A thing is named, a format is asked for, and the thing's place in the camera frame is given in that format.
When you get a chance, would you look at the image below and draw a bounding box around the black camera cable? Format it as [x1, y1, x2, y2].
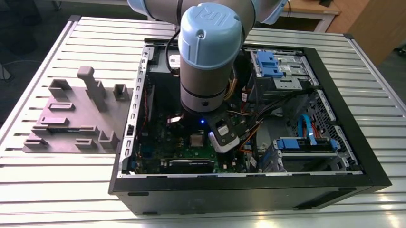
[164, 30, 181, 78]

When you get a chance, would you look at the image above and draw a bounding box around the yellow wire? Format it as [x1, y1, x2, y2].
[227, 67, 238, 100]

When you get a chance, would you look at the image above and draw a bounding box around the wooden cabinet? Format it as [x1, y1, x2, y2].
[326, 0, 406, 68]

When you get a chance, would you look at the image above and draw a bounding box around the grey parts rack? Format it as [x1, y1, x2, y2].
[22, 66, 136, 154]

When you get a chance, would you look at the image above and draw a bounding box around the grey metal drive cage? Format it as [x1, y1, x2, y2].
[263, 137, 351, 173]
[247, 49, 319, 103]

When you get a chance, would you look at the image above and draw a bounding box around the black cable bundle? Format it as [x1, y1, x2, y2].
[236, 91, 318, 141]

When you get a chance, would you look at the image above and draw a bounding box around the green motherboard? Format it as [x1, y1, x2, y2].
[129, 111, 251, 175]

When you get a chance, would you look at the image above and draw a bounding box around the CPU socket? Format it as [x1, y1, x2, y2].
[187, 132, 208, 150]

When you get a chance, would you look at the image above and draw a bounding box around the blue disk carrier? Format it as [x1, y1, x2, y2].
[262, 66, 284, 78]
[256, 51, 279, 69]

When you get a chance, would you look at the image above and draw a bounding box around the wooden desk white frame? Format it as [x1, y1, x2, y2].
[282, 0, 342, 33]

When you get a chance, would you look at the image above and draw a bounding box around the RAM stick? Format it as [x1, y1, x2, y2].
[47, 127, 81, 133]

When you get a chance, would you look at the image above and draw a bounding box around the black graphics card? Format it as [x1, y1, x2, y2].
[160, 158, 215, 174]

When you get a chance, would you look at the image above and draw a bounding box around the hard disk in blue carrier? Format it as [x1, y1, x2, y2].
[275, 138, 339, 154]

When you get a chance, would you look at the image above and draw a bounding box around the silver CPU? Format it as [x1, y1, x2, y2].
[189, 134, 204, 147]

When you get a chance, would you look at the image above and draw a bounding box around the blue flat wire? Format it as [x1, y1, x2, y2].
[256, 148, 272, 173]

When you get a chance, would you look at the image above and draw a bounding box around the orange wire bundle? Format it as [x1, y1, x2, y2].
[238, 133, 256, 155]

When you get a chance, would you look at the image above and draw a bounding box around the blue SATA wire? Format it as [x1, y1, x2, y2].
[296, 114, 318, 146]

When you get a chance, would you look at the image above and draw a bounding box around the grey power supply unit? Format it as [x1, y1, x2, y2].
[148, 50, 185, 113]

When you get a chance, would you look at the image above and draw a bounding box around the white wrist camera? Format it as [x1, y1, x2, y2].
[207, 114, 242, 154]

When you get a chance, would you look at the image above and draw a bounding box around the black PC case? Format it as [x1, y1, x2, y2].
[107, 37, 394, 216]

